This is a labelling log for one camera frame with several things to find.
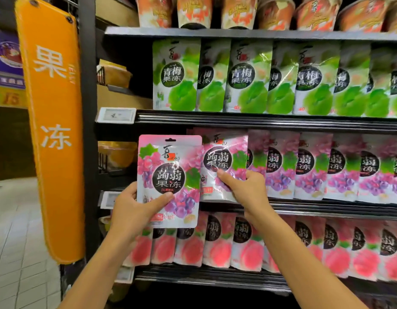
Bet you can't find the person's right hand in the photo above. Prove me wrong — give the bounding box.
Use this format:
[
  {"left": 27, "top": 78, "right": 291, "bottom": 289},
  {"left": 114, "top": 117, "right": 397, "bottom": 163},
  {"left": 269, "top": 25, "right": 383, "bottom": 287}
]
[{"left": 216, "top": 170, "right": 273, "bottom": 222}]

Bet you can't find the person's left hand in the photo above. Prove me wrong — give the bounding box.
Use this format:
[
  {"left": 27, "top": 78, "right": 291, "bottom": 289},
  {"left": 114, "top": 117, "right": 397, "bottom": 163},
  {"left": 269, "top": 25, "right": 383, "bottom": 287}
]
[{"left": 110, "top": 182, "right": 175, "bottom": 245}]

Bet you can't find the purple grape jelly bag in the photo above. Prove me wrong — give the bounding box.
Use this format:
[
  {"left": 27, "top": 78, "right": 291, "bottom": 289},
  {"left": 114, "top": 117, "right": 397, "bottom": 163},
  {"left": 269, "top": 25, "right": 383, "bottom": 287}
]
[
  {"left": 136, "top": 134, "right": 203, "bottom": 230},
  {"left": 200, "top": 128, "right": 249, "bottom": 203}
]

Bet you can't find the row of pink jelly packs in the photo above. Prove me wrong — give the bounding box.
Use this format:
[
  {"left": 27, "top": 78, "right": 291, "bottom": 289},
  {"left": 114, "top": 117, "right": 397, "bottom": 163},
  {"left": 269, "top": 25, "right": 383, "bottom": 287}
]
[{"left": 122, "top": 210, "right": 397, "bottom": 284}]

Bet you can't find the row of purple jelly packs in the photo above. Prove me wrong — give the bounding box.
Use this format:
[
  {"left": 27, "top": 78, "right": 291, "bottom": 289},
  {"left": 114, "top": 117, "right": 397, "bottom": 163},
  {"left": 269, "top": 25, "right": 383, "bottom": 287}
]
[{"left": 246, "top": 129, "right": 397, "bottom": 205}]

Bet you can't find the black low shelf rack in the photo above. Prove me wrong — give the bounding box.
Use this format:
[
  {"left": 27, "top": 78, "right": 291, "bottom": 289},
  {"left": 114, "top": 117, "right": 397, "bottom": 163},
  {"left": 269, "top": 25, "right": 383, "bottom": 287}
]
[{"left": 77, "top": 0, "right": 397, "bottom": 309}]

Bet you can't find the row of green plum pouches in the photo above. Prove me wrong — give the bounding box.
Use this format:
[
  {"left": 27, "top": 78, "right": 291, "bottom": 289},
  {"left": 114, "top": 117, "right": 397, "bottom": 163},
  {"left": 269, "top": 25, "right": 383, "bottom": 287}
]
[{"left": 152, "top": 38, "right": 397, "bottom": 119}]

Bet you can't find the row of orange jelly tubs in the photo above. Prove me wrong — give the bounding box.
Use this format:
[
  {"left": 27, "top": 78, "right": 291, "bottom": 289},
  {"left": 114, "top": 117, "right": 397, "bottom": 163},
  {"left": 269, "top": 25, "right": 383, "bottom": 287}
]
[{"left": 135, "top": 0, "right": 397, "bottom": 33}]

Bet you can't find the person's left forearm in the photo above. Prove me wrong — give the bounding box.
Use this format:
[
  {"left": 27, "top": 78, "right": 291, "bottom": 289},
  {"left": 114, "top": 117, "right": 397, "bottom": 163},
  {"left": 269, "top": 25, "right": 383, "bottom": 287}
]
[{"left": 58, "top": 231, "right": 134, "bottom": 309}]

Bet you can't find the person's right forearm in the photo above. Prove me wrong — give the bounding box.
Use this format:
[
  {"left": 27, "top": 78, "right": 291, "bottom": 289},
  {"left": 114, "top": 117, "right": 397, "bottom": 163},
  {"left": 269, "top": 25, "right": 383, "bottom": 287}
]
[{"left": 249, "top": 209, "right": 370, "bottom": 309}]

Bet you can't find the row of yellow jelly cups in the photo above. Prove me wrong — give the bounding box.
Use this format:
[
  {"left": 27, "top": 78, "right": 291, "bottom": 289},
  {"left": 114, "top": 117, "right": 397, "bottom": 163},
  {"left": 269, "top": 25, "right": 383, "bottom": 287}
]
[{"left": 97, "top": 141, "right": 138, "bottom": 173}]

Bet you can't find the white price tag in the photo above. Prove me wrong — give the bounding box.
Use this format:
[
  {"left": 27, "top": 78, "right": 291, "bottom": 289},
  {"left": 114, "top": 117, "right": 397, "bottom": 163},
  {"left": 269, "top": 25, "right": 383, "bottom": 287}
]
[
  {"left": 96, "top": 107, "right": 137, "bottom": 125},
  {"left": 100, "top": 191, "right": 122, "bottom": 210},
  {"left": 114, "top": 266, "right": 135, "bottom": 284}
]

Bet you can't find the orange hanging sign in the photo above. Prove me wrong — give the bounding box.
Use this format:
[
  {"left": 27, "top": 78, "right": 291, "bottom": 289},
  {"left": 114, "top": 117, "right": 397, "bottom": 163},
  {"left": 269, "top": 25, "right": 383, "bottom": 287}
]
[{"left": 15, "top": 0, "right": 86, "bottom": 265}]

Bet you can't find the tan cardboard tray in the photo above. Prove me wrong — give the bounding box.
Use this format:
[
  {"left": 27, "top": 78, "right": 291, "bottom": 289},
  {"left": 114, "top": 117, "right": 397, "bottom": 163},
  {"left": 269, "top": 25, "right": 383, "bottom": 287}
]
[
  {"left": 95, "top": 0, "right": 140, "bottom": 28},
  {"left": 97, "top": 85, "right": 153, "bottom": 110}
]

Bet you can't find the yellow packet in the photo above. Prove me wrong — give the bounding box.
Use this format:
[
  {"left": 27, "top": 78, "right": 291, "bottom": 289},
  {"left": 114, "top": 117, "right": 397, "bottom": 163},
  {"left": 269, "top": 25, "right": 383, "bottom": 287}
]
[{"left": 97, "top": 59, "right": 133, "bottom": 89}]

